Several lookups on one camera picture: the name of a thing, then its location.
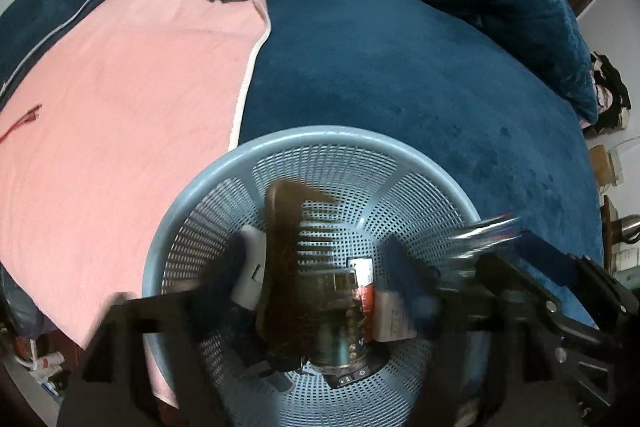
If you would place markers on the pink bed sheet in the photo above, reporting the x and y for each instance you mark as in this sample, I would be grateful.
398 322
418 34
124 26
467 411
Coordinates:
125 107

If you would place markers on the white USB charger cube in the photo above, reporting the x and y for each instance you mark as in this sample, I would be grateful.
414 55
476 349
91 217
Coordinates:
252 267

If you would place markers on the pile of clothes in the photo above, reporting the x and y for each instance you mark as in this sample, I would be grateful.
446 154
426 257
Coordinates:
612 107

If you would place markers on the white plug adapter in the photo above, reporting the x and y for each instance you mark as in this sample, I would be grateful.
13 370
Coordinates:
392 317

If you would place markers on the pack of AAA batteries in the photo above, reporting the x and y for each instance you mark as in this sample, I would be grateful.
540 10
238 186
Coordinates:
365 292

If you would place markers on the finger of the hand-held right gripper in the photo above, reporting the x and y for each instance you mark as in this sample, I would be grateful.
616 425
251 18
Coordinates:
547 254
505 274

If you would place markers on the black car key fob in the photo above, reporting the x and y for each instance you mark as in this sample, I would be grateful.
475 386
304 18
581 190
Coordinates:
350 374

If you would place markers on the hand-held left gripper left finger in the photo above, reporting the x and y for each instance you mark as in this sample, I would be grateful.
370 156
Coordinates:
232 259

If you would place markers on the small cardboard box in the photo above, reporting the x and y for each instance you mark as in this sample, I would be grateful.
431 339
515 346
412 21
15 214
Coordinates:
602 164

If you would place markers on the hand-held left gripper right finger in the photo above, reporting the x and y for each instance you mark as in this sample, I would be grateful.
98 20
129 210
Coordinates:
402 269

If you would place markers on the dark glass jar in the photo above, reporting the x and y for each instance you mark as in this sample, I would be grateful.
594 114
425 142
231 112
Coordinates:
335 327

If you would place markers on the battery pack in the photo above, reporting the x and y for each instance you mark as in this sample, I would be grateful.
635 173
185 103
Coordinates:
485 234

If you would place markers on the brown wooden comb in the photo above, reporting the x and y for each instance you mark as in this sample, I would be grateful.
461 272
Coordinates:
285 267

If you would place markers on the metal thermos flask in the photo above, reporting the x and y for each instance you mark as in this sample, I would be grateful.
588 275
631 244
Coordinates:
631 227

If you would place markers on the light blue plastic basket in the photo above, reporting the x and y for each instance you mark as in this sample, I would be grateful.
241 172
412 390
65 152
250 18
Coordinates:
350 167

